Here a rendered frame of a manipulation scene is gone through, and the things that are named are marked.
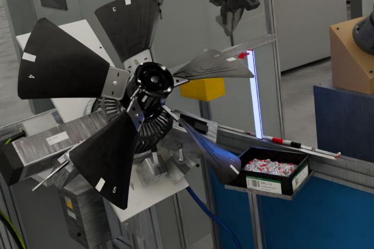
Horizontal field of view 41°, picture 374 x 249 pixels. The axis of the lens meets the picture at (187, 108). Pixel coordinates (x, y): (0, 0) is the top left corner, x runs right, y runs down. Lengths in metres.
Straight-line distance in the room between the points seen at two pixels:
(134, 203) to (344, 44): 0.88
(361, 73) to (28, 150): 1.09
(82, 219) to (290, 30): 4.24
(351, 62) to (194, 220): 1.32
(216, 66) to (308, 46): 4.30
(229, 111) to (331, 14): 3.50
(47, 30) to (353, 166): 0.98
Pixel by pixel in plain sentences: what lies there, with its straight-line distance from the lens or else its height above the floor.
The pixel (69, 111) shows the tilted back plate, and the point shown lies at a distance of 1.62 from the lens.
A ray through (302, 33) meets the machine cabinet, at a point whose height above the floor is 0.40.
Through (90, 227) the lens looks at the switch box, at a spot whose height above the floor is 0.70.
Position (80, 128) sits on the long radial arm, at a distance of 1.46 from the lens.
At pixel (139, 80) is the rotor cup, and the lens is 1.40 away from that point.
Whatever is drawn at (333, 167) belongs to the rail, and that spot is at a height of 0.83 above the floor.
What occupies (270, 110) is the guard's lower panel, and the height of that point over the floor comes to 0.57.
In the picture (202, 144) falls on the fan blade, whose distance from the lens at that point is 1.40.
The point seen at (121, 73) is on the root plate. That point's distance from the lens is 1.44.
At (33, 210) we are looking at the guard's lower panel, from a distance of 2.20.
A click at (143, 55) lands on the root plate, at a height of 1.27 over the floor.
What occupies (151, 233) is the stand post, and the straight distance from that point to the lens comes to 1.72.
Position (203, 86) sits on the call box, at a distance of 1.92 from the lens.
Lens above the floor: 1.58
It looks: 18 degrees down
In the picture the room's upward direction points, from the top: 9 degrees counter-clockwise
